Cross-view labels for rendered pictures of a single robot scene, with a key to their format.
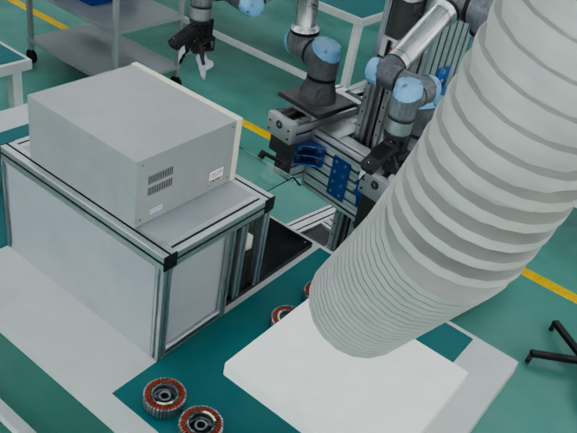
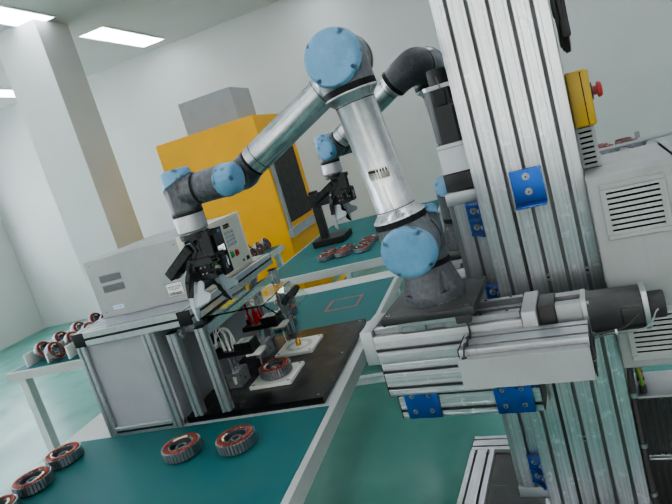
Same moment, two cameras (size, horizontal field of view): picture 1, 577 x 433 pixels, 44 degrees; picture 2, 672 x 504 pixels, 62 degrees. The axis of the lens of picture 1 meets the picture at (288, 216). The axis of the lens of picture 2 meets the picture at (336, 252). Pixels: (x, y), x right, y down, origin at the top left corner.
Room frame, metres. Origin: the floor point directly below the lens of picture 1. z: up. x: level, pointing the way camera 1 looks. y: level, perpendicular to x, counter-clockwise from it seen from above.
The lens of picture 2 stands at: (1.79, -1.64, 1.45)
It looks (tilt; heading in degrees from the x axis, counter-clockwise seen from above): 10 degrees down; 76
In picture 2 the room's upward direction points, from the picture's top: 16 degrees counter-clockwise
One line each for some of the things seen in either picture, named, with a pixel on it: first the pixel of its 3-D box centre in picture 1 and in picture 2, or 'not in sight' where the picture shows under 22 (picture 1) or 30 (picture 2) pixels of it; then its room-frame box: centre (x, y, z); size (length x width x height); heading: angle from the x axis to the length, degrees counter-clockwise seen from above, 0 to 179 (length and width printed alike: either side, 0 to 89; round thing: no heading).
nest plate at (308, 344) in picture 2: not in sight; (299, 346); (2.05, 0.39, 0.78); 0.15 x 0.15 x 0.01; 58
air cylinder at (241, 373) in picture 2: not in sight; (238, 375); (1.80, 0.26, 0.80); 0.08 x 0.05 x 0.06; 58
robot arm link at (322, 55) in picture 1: (324, 57); (456, 193); (2.62, -0.02, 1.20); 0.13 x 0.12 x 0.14; 43
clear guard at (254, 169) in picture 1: (242, 179); (249, 306); (1.90, 0.17, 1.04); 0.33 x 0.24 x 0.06; 148
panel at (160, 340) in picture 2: not in sight; (215, 335); (1.77, 0.42, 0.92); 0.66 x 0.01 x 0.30; 58
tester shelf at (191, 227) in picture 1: (137, 177); (184, 294); (1.71, 0.45, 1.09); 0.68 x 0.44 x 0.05; 58
